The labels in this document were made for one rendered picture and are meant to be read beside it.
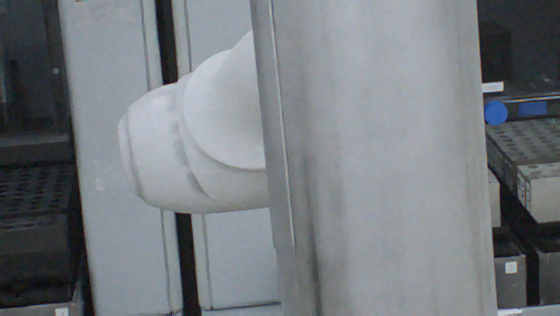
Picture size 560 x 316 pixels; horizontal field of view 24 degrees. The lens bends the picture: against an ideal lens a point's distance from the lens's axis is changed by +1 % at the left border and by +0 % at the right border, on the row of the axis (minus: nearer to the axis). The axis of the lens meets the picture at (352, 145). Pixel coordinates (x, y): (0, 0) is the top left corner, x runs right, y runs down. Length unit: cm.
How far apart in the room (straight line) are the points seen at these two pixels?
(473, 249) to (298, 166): 9
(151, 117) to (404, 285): 49
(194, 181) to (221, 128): 6
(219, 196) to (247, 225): 68
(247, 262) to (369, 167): 118
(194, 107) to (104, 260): 74
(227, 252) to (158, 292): 10
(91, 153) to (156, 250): 15
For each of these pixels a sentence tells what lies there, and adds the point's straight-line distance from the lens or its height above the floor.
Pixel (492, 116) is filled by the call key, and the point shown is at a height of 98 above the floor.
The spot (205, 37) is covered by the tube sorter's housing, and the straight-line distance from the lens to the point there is 165.
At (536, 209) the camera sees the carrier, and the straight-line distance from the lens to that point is 176.
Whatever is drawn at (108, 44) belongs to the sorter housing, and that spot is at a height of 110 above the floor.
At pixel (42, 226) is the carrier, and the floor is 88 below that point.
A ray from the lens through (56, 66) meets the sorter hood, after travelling 164.
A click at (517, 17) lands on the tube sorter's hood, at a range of 169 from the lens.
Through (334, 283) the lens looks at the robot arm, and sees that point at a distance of 58.
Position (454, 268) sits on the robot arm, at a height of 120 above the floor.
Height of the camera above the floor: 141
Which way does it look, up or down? 16 degrees down
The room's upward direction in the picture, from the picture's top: 3 degrees counter-clockwise
